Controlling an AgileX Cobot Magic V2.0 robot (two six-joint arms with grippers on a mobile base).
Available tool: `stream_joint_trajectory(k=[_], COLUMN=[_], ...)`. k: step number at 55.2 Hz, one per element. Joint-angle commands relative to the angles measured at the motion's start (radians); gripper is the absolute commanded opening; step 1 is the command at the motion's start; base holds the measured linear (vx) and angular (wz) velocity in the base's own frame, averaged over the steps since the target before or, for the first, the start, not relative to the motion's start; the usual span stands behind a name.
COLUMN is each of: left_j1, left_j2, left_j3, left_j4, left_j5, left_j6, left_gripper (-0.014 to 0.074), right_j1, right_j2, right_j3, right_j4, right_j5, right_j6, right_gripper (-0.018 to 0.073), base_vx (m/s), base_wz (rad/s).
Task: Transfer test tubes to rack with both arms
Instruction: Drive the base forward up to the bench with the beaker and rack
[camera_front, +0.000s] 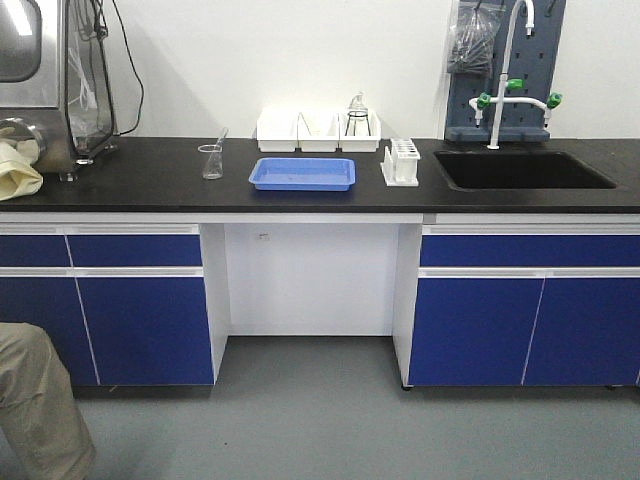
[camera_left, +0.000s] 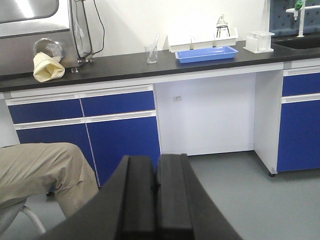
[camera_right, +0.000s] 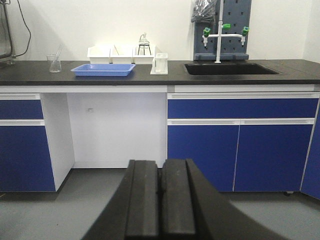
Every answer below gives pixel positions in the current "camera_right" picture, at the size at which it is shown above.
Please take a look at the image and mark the white bin right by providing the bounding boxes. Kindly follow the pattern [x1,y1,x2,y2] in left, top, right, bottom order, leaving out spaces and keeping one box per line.
[132,45,157,65]

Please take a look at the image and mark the white bin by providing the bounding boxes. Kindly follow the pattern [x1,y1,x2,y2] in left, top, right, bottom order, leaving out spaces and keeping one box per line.
[110,45,134,64]
[132,45,157,65]
[87,45,111,64]

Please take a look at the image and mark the blue plastic tray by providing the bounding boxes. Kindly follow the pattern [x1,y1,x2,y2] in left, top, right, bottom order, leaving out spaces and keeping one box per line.
[70,63,136,77]

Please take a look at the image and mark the clear glass beaker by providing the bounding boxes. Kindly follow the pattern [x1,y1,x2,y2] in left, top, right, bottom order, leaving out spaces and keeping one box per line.
[46,54,62,73]

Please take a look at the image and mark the glass alcohol lamp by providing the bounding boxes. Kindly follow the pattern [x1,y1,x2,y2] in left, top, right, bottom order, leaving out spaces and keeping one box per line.
[138,32,151,55]

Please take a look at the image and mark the black power cable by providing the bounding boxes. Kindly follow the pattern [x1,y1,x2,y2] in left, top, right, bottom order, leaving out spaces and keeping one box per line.
[15,0,32,58]

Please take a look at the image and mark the black lab sink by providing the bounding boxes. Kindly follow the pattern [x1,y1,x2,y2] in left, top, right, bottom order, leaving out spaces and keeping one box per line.
[185,63,279,75]

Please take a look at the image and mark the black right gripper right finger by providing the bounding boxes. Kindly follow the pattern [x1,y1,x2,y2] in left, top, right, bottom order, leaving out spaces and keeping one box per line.
[160,159,284,240]

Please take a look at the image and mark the black wire tripod stand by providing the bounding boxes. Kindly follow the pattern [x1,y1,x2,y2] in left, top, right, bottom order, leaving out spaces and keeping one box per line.
[137,43,152,56]

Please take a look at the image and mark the metal equipment on counter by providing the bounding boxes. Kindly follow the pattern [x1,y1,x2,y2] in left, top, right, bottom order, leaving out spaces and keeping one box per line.
[0,0,16,65]

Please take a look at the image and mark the white test tube rack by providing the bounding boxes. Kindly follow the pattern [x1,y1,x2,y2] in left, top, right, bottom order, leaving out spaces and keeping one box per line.
[150,52,168,75]

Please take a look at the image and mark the clear glass test tube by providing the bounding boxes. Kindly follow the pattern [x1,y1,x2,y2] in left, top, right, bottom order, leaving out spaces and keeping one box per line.
[55,44,63,60]

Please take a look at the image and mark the white bin middle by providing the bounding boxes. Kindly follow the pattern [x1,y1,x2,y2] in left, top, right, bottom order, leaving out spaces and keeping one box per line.
[110,45,134,64]

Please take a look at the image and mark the grey pegboard drying rack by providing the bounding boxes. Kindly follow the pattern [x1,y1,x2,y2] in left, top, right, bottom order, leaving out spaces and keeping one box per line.
[191,0,252,61]

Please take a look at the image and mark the white lab faucet green knobs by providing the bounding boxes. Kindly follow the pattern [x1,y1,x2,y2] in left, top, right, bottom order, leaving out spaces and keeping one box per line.
[202,0,251,64]

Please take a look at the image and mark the plastic bag of pegs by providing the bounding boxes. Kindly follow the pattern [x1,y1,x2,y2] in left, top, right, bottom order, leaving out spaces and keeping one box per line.
[191,0,217,24]

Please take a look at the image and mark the blue white lab cabinet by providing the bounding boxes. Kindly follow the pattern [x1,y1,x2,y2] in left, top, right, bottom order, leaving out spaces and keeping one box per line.
[0,86,320,192]

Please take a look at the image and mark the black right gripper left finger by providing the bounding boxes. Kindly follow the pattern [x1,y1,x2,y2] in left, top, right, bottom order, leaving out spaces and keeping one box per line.
[83,160,159,240]

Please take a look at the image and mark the white bin left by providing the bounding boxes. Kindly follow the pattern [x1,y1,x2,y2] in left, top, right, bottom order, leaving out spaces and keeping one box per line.
[87,45,111,64]

